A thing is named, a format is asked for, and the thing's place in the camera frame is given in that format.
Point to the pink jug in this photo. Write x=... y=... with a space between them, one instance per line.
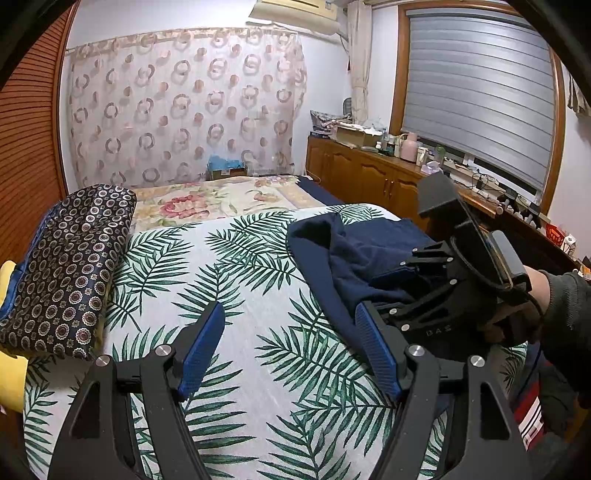
x=409 y=147

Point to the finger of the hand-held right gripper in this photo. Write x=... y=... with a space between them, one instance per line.
x=392 y=278
x=415 y=314

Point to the dark medallion patterned quilt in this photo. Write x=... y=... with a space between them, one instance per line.
x=69 y=258

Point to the white air conditioner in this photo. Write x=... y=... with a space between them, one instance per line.
x=295 y=11

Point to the navy printed t-shirt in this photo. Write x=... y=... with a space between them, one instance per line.
x=332 y=258

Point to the beige hanging cloth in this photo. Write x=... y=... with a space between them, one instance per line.
x=579 y=94

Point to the wooden louvered door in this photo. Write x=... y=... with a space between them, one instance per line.
x=32 y=152

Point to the blue box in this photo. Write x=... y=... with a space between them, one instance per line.
x=226 y=166

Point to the yellow cloth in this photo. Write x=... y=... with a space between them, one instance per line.
x=11 y=383

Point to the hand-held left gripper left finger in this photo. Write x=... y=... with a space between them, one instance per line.
x=205 y=346

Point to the palm leaf bed sheet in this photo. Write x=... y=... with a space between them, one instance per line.
x=258 y=295

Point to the beige side curtain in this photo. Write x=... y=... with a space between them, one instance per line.
x=360 y=55

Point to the navy bed sheet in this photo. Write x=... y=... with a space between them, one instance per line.
x=323 y=194

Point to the red basket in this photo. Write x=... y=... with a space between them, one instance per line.
x=555 y=235

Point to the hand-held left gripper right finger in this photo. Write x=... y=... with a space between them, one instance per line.
x=376 y=341

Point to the person's right hand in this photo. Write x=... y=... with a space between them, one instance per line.
x=540 y=295

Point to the cardboard box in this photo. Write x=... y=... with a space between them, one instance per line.
x=355 y=136

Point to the wooden cabinet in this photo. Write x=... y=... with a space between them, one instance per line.
x=369 y=173

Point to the grey window blind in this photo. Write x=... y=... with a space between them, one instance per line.
x=475 y=92

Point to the white carton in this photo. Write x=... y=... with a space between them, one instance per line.
x=569 y=245

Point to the patterned bag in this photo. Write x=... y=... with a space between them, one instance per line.
x=328 y=122

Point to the floral bed sheet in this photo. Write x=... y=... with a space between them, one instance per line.
x=207 y=198

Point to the grey desk fan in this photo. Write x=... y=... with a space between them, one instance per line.
x=351 y=110

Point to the red and white bag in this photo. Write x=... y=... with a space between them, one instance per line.
x=531 y=420

